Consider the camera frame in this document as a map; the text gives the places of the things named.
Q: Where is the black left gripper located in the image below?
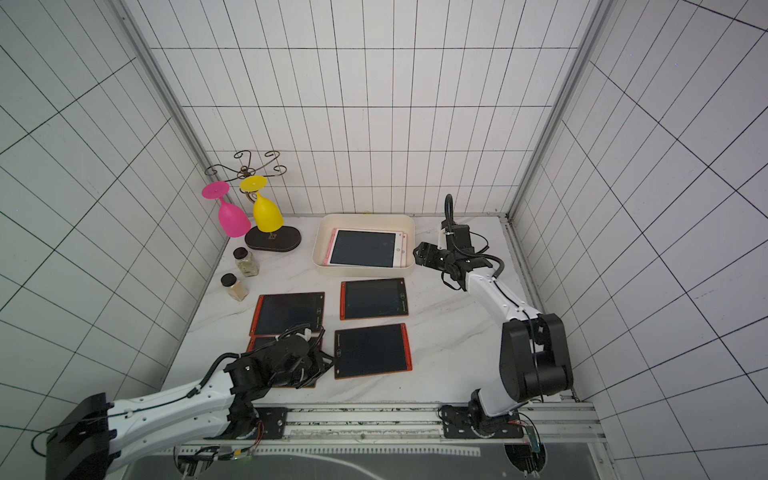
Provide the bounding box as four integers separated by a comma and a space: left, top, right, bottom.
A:
272, 346, 337, 389

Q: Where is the red writing tablet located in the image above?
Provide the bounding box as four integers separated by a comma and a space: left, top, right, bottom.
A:
340, 278, 409, 321
249, 292, 325, 337
334, 323, 413, 380
248, 334, 330, 389

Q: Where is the pink white writing tablet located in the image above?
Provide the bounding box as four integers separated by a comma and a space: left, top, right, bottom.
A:
324, 229, 407, 268

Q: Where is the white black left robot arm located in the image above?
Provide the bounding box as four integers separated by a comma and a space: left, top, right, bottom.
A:
43, 326, 334, 479

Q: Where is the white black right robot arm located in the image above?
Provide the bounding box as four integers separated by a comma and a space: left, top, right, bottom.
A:
413, 220, 574, 437

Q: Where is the cream plastic storage box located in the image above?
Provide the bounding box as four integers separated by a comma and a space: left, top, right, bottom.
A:
312, 214, 416, 278

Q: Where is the glass jar black lid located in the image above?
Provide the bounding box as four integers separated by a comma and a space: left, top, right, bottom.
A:
233, 247, 260, 277

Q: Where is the dark metal glass rack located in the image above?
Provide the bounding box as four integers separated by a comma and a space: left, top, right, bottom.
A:
205, 150, 302, 253

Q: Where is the yellow plastic wine glass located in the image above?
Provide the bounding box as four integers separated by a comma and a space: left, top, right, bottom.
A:
239, 175, 284, 233

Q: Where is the pink plastic wine glass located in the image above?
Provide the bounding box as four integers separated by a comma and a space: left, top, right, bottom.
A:
201, 181, 251, 238

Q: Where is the aluminium mounting rail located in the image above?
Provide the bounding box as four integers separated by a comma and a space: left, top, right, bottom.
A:
109, 403, 607, 453

